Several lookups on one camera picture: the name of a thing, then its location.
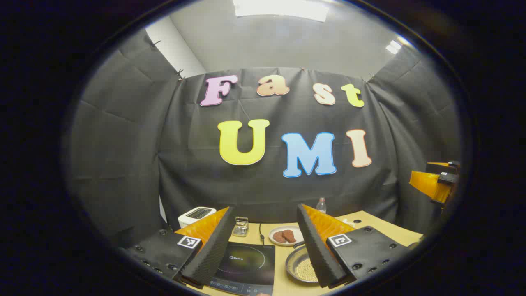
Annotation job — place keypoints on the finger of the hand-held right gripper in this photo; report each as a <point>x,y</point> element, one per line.
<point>437,166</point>
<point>427,185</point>

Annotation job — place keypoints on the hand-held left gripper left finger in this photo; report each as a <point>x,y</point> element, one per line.
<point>213,250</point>

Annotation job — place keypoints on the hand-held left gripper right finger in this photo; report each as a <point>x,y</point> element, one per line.
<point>314,250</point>

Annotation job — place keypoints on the black induction cooktop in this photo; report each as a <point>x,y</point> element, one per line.
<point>250,263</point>

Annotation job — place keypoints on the heap of soybeans in pot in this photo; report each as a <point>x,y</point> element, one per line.
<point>306,272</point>

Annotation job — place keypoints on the red meat slice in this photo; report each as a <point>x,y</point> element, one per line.
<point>284,236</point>

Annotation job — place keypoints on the white toaster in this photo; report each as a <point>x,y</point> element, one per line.
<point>193,216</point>

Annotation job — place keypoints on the white round plate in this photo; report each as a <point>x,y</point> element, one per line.
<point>273,242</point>

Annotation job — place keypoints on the clear water bottle red label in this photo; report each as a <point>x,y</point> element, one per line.
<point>321,206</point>

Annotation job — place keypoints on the small ceiling light panel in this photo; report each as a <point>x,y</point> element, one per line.
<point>393,46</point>

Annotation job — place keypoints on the large ceiling light panel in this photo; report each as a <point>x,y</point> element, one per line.
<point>281,9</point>

